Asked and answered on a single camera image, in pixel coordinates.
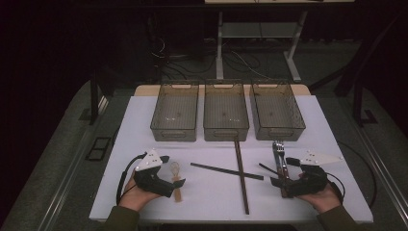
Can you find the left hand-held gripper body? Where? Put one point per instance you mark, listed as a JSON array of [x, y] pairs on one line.
[[150, 183]]

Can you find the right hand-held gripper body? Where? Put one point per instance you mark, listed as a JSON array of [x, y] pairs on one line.
[[309, 183]]

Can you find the white metal desk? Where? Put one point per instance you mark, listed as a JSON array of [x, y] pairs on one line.
[[219, 48]]

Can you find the person's left hand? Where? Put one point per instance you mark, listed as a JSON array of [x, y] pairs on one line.
[[133, 197]]

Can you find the small wooden spoon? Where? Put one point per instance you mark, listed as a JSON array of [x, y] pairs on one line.
[[177, 195]]

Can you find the metal rail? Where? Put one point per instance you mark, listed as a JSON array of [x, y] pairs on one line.
[[76, 160], [388, 179]]

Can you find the clear grey plastic bin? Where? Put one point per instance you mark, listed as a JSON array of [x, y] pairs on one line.
[[174, 112], [225, 110], [275, 110]]

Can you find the person's right hand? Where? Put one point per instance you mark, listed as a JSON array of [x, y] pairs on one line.
[[324, 200]]

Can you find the silver fork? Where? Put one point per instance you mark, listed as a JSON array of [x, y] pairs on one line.
[[275, 154]]

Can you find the black metal stand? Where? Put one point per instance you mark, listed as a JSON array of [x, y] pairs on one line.
[[357, 106]]

